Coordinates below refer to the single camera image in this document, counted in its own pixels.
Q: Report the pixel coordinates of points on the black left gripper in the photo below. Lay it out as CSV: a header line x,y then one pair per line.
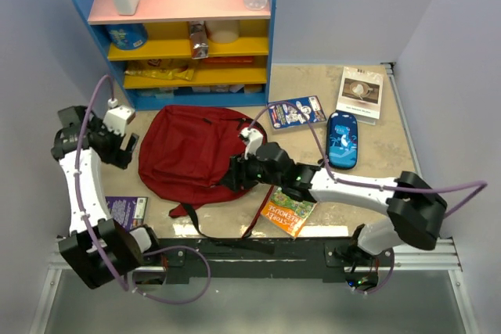
x,y
118,157

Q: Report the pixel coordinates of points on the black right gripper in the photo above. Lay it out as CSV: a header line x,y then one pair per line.
x,y
238,170

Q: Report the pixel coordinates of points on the red backpack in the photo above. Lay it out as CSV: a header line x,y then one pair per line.
x,y
185,157

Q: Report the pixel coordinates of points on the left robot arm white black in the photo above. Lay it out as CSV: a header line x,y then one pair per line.
x,y
98,247

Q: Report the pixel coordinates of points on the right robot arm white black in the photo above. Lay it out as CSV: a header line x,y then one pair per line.
x,y
413,215

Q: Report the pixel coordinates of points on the yellow chips bag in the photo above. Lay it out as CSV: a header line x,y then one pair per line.
x,y
162,69

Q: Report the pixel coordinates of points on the blue cartoon book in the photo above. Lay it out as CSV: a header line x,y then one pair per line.
x,y
296,112

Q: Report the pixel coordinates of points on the orange treehouse book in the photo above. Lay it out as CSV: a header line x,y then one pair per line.
x,y
287,214

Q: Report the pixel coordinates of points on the purple book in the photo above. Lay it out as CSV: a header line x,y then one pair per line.
x,y
128,211

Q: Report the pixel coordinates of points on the blue dinosaur pencil case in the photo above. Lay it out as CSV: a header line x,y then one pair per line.
x,y
342,140

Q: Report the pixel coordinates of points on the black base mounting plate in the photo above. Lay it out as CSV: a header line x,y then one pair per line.
x,y
280,258

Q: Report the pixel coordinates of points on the blue snack can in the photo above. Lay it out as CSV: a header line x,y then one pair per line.
x,y
129,36

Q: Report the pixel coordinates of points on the red flat box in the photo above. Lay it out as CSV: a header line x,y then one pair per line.
x,y
238,60

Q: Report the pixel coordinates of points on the blue shelf unit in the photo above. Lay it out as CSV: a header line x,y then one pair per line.
x,y
167,24

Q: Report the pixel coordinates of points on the white coffee cover book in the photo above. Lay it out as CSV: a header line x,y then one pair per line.
x,y
360,94

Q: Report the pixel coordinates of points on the silver snack packet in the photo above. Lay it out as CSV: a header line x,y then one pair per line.
x,y
198,40

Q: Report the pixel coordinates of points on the white round container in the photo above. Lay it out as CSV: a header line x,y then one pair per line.
x,y
223,31

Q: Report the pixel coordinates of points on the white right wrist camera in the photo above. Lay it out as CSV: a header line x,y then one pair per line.
x,y
253,139

